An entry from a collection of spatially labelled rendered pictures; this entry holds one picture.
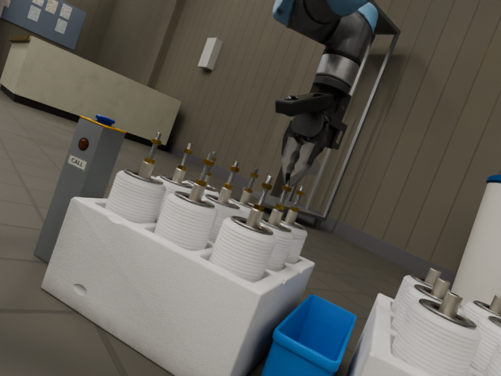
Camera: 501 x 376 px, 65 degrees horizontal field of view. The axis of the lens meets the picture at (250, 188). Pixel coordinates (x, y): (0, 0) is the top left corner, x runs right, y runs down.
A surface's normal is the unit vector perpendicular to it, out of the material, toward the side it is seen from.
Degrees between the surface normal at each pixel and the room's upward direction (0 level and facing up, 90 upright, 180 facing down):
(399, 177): 90
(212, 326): 90
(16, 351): 0
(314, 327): 88
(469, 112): 90
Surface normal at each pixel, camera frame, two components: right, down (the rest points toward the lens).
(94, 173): 0.86, 0.36
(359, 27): 0.26, 0.16
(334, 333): -0.33, -0.09
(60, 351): 0.36, -0.93
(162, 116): 0.58, 0.28
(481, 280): -0.87, -0.23
